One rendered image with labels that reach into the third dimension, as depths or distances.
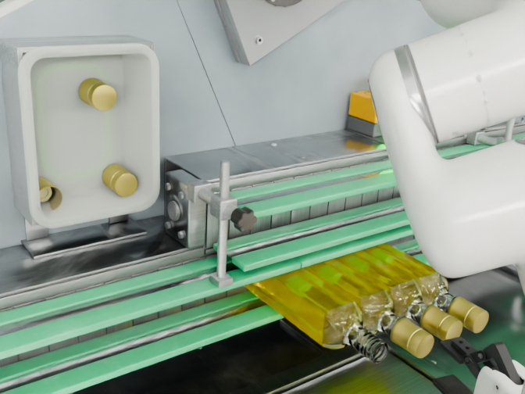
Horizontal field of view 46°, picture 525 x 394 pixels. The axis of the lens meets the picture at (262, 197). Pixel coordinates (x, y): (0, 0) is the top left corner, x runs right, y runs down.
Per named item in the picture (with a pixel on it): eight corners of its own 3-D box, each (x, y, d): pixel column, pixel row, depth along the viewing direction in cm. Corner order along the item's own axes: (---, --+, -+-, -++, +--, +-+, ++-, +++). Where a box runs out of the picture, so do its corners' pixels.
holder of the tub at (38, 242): (17, 242, 86) (35, 266, 80) (-2, 37, 76) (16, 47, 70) (133, 219, 95) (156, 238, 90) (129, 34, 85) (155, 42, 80)
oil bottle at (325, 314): (241, 287, 95) (335, 359, 80) (242, 254, 93) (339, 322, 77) (271, 277, 99) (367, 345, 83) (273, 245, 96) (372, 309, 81)
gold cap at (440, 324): (417, 331, 84) (444, 348, 81) (421, 309, 83) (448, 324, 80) (434, 324, 86) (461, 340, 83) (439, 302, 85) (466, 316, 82)
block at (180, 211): (160, 233, 91) (183, 252, 86) (160, 171, 88) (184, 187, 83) (182, 227, 93) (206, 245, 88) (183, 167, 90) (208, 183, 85)
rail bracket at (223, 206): (184, 263, 87) (233, 304, 78) (186, 147, 81) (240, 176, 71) (203, 258, 89) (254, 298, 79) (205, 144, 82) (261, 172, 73)
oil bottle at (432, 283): (326, 262, 105) (425, 322, 89) (329, 231, 103) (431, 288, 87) (351, 254, 108) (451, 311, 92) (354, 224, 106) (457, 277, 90)
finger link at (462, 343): (498, 374, 70) (460, 341, 76) (503, 350, 69) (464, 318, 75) (474, 380, 69) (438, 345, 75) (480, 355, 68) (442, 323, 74)
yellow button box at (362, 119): (344, 128, 116) (373, 138, 110) (348, 87, 113) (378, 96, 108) (371, 124, 120) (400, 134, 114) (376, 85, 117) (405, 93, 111)
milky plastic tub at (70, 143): (12, 209, 83) (33, 234, 77) (-4, 37, 75) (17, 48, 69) (133, 188, 93) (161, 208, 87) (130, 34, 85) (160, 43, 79)
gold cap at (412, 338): (388, 345, 81) (414, 363, 78) (391, 322, 80) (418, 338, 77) (406, 337, 83) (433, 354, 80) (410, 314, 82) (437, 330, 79)
